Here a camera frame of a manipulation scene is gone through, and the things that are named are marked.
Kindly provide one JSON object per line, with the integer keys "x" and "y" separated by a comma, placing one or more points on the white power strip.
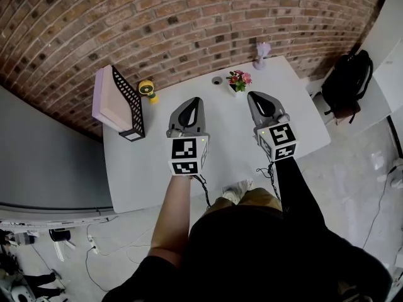
{"x": 92, "y": 244}

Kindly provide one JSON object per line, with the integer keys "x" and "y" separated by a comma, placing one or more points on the person's khaki trouser legs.
{"x": 258, "y": 200}

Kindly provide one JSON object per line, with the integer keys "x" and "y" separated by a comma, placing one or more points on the pale pink file box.
{"x": 110, "y": 99}

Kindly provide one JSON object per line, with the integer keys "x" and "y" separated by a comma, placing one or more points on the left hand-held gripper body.
{"x": 184, "y": 151}

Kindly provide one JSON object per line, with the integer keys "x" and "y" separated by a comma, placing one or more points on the black curved bar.
{"x": 395, "y": 137}

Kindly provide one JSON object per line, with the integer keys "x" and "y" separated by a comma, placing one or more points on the black backpack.
{"x": 348, "y": 83}

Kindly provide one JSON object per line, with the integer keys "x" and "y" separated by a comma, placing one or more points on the person's right forearm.
{"x": 296, "y": 193}

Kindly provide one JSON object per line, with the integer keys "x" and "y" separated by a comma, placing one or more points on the yellow toy figure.
{"x": 147, "y": 90}

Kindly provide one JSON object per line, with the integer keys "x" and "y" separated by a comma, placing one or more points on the person's white shoe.
{"x": 236, "y": 190}

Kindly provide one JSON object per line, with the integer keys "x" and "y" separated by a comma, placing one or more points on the person's left forearm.
{"x": 171, "y": 219}

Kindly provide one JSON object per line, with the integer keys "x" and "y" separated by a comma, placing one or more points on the white cabinet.
{"x": 387, "y": 58}

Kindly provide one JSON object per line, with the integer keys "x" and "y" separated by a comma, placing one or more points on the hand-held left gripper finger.
{"x": 201, "y": 119}
{"x": 178, "y": 118}

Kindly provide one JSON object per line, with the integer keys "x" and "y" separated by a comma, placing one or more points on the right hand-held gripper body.
{"x": 281, "y": 138}

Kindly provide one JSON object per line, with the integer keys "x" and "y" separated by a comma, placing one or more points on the person's black shirt torso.
{"x": 252, "y": 263}

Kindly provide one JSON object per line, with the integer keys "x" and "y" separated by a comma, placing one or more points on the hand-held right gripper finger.
{"x": 277, "y": 110}
{"x": 253, "y": 112}

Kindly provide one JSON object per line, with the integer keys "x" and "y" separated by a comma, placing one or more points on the black round bucket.
{"x": 60, "y": 234}

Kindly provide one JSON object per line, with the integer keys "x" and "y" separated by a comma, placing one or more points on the pink potted flowers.
{"x": 239, "y": 80}

